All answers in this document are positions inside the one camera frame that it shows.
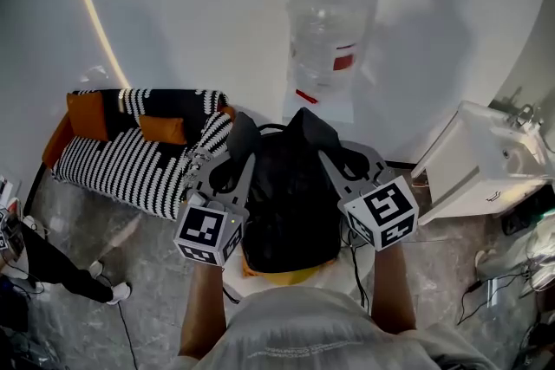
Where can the curved light strip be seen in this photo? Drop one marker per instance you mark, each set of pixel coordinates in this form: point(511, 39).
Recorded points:
point(97, 21)

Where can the large orange cushion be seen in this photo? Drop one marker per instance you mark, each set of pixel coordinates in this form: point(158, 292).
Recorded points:
point(89, 114)

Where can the white washbasin cabinet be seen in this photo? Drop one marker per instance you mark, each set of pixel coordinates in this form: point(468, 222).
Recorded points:
point(472, 160)

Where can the small orange cushion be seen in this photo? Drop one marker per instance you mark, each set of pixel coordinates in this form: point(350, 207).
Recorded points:
point(164, 130)

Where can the black backpack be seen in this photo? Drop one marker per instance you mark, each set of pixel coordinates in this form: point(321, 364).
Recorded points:
point(290, 203)

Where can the water bottle in plastic bag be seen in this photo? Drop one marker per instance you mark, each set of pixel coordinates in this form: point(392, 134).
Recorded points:
point(327, 34)

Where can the black white striped blanket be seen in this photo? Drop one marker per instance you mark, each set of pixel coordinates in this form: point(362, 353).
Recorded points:
point(130, 169)

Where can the person's left forearm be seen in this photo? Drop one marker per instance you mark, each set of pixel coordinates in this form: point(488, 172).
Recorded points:
point(204, 307)

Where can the orange sofa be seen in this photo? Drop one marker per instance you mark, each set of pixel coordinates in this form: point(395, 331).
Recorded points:
point(56, 138)

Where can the white plastic bag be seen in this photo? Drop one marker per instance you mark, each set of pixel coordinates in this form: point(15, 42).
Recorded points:
point(542, 255)

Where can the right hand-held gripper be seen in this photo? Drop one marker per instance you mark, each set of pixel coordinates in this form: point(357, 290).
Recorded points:
point(383, 208)

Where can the grey equipment rack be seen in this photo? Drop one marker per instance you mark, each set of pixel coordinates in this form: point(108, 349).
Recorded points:
point(8, 225)

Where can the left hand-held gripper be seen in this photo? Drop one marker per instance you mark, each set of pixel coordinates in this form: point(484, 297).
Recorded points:
point(204, 227)

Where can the person's right forearm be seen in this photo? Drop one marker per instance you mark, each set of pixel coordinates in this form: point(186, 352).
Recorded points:
point(392, 290)

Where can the person's light grey shirt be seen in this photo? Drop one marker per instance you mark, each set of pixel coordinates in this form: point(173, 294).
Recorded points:
point(329, 333)

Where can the metal faucet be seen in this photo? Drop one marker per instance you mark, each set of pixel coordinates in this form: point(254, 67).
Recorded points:
point(524, 114)

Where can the crumpled clear plastic bag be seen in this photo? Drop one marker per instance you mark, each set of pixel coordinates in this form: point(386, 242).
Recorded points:
point(95, 73)

